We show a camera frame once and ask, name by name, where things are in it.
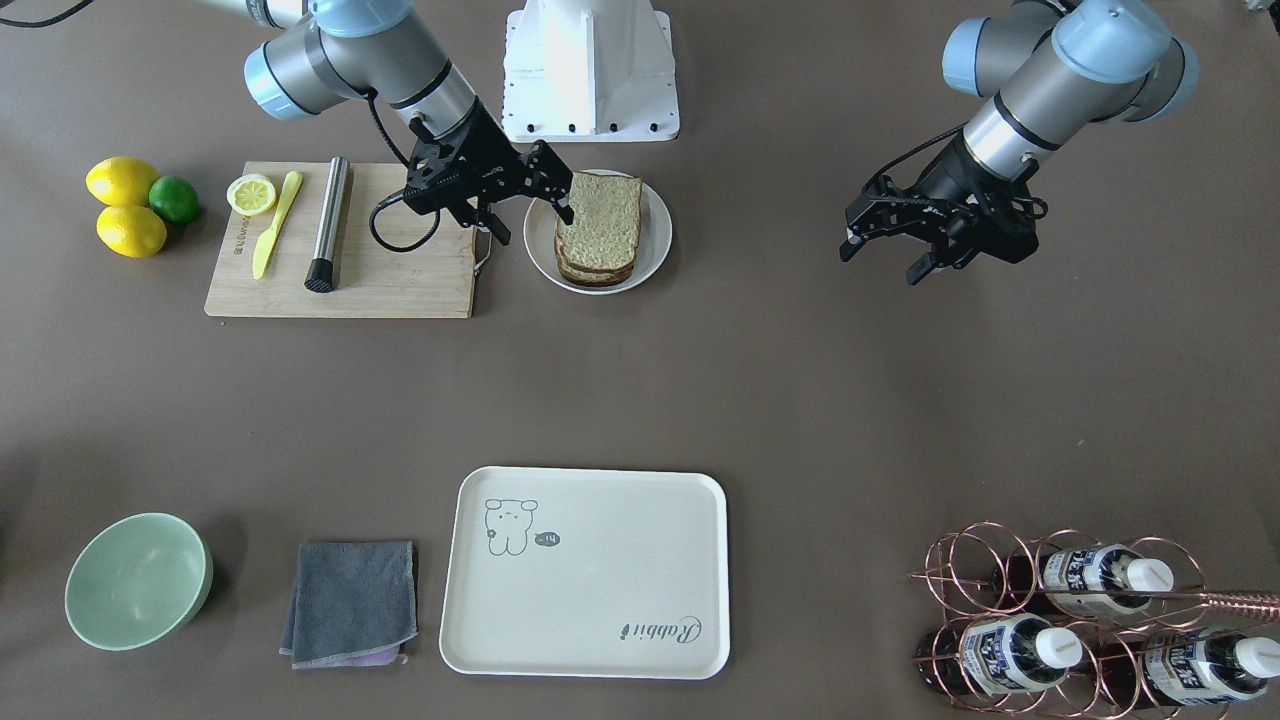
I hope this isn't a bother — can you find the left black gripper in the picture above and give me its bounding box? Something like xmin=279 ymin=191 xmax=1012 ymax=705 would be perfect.
xmin=838 ymin=136 xmax=1047 ymax=287

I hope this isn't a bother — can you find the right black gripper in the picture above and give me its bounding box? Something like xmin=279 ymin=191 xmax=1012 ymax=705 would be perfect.
xmin=404 ymin=100 xmax=575 ymax=246

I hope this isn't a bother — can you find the bread slice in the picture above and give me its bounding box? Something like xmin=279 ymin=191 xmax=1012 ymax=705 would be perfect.
xmin=556 ymin=251 xmax=635 ymax=288
xmin=556 ymin=170 xmax=643 ymax=275

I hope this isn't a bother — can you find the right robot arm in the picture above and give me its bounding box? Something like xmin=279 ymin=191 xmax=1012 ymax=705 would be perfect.
xmin=218 ymin=1 xmax=573 ymax=243

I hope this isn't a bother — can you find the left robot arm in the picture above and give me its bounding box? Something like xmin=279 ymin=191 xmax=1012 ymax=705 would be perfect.
xmin=838 ymin=1 xmax=1201 ymax=284

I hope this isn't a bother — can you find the cream rabbit tray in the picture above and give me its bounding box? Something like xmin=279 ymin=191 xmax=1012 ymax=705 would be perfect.
xmin=438 ymin=466 xmax=731 ymax=682

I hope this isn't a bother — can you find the white round plate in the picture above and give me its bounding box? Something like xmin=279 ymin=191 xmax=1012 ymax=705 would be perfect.
xmin=524 ymin=169 xmax=673 ymax=295

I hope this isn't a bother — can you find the wooden cutting board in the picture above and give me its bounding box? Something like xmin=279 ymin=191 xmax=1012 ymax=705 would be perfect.
xmin=204 ymin=161 xmax=477 ymax=319

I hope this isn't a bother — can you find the steel muddler black tip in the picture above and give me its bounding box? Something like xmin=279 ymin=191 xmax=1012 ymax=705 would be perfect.
xmin=303 ymin=156 xmax=349 ymax=293

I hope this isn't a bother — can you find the yellow plastic knife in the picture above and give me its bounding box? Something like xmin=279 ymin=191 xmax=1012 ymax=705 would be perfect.
xmin=252 ymin=170 xmax=305 ymax=281

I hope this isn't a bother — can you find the lemon slice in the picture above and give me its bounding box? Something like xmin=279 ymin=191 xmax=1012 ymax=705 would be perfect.
xmin=225 ymin=173 xmax=278 ymax=218

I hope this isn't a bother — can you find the green lime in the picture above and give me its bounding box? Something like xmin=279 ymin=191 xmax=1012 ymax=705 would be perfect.
xmin=148 ymin=176 xmax=200 ymax=225

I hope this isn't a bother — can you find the tea bottle white cap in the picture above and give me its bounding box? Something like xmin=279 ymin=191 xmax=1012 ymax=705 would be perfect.
xmin=991 ymin=544 xmax=1174 ymax=620

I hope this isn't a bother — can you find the yellow lemon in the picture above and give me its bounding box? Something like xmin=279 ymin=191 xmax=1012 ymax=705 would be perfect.
xmin=96 ymin=205 xmax=168 ymax=258
xmin=84 ymin=156 xmax=161 ymax=208

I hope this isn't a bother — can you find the grey folded cloth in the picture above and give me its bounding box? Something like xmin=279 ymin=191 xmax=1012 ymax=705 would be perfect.
xmin=279 ymin=539 xmax=419 ymax=671

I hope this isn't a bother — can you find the green bowl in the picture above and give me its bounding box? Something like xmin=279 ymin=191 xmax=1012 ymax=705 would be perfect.
xmin=64 ymin=512 xmax=214 ymax=652

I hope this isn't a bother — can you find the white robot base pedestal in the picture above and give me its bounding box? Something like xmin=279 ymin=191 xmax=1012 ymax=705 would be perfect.
xmin=500 ymin=1 xmax=681 ymax=143

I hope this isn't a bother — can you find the copper wire bottle rack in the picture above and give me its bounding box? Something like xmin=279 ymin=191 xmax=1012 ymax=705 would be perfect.
xmin=913 ymin=521 xmax=1277 ymax=719

